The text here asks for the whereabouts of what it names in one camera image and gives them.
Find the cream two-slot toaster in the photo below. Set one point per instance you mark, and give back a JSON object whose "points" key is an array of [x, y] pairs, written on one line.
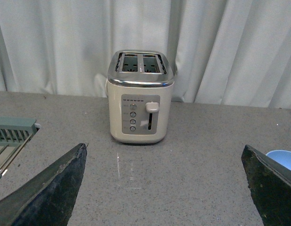
{"points": [[139, 88]]}

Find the green dish rack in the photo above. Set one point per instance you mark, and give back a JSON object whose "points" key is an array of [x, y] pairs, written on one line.
{"points": [[15, 133]]}

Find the blue bowl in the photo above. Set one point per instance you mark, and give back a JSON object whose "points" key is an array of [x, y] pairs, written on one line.
{"points": [[282, 157]]}

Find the white curtain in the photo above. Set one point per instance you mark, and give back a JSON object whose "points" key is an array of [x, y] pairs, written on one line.
{"points": [[228, 52]]}

